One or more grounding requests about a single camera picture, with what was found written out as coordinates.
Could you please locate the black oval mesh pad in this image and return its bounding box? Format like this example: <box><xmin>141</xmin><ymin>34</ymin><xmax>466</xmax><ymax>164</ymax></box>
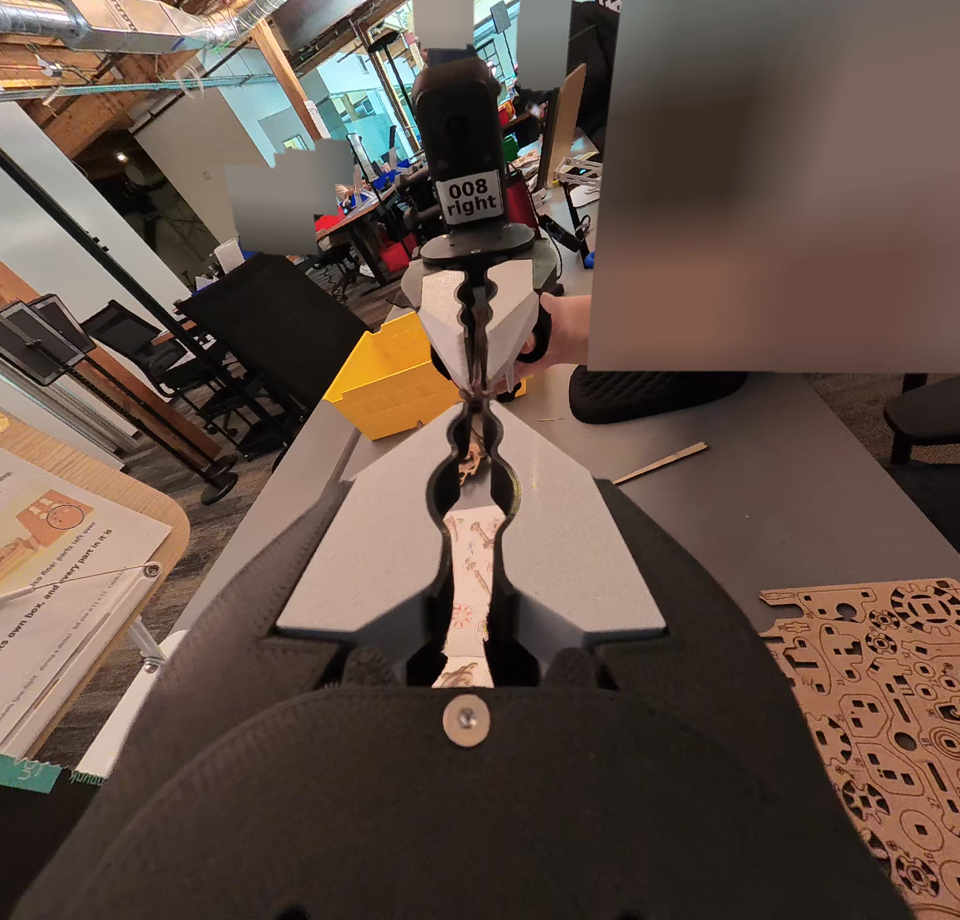
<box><xmin>568</xmin><ymin>365</ymin><xmax>751</xmax><ymax>426</ymax></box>

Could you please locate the silver ventilation duct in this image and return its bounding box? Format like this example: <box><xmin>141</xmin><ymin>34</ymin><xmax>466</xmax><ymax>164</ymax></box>
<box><xmin>0</xmin><ymin>0</ymin><xmax>339</xmax><ymax>55</ymax></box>

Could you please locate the black knobbed stand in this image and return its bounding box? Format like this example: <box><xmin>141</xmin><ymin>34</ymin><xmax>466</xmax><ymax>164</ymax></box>
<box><xmin>396</xmin><ymin>157</ymin><xmax>444</xmax><ymax>225</ymax></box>

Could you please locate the black chair seat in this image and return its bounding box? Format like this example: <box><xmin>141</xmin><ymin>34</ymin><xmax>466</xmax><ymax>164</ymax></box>
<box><xmin>883</xmin><ymin>376</ymin><xmax>960</xmax><ymax>465</ymax></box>

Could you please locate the long thin wooden strip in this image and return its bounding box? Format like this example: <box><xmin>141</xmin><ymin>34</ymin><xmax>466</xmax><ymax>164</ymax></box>
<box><xmin>613</xmin><ymin>442</ymin><xmax>708</xmax><ymax>485</ymax></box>

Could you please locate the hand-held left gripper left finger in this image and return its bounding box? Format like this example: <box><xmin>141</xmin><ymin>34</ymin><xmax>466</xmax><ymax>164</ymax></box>
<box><xmin>276</xmin><ymin>401</ymin><xmax>477</xmax><ymax>687</ymax></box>

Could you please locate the person's right hand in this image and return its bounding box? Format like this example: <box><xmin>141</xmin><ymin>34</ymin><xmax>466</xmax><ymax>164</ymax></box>
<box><xmin>523</xmin><ymin>294</ymin><xmax>595</xmax><ymax>370</ymax></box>

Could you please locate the yellow plastic bin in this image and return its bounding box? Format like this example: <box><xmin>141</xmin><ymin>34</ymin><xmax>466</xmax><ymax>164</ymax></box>
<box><xmin>324</xmin><ymin>311</ymin><xmax>528</xmax><ymax>441</ymax></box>

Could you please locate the wooden office desk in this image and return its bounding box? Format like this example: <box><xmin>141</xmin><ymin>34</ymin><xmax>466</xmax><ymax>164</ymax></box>
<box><xmin>315</xmin><ymin>189</ymin><xmax>399</xmax><ymax>285</ymax></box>

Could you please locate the printed instruction booklet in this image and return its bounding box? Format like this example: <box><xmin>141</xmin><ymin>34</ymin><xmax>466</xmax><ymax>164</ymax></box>
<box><xmin>432</xmin><ymin>506</ymin><xmax>508</xmax><ymax>689</ymax></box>

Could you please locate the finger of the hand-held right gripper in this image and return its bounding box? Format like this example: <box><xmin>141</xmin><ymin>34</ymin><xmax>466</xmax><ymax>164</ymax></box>
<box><xmin>416</xmin><ymin>269</ymin><xmax>474</xmax><ymax>392</ymax></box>
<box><xmin>482</xmin><ymin>262</ymin><xmax>541</xmax><ymax>401</ymax></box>

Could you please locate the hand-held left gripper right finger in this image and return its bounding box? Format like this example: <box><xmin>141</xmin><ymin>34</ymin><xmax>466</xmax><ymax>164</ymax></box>
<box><xmin>480</xmin><ymin>399</ymin><xmax>667</xmax><ymax>687</ymax></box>

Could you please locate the wooden cutout parts sheet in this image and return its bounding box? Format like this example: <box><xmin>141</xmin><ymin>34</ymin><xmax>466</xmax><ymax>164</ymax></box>
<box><xmin>759</xmin><ymin>577</ymin><xmax>960</xmax><ymax>917</ymax></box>

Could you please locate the red water bottle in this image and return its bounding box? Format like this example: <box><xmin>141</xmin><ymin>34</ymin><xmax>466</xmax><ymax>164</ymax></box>
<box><xmin>504</xmin><ymin>166</ymin><xmax>541</xmax><ymax>235</ymax></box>

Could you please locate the black partition panel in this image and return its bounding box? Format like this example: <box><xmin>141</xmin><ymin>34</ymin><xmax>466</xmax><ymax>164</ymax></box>
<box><xmin>176</xmin><ymin>253</ymin><xmax>372</xmax><ymax>411</ymax></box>

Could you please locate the black model kit box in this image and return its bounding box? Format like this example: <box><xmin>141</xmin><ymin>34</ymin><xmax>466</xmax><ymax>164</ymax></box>
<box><xmin>0</xmin><ymin>751</ymin><xmax>102</xmax><ymax>861</ymax></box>

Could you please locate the white folding stand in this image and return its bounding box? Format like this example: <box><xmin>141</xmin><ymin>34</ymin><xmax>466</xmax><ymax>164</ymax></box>
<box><xmin>551</xmin><ymin>154</ymin><xmax>605</xmax><ymax>205</ymax></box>
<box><xmin>0</xmin><ymin>560</ymin><xmax>190</xmax><ymax>779</ymax></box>

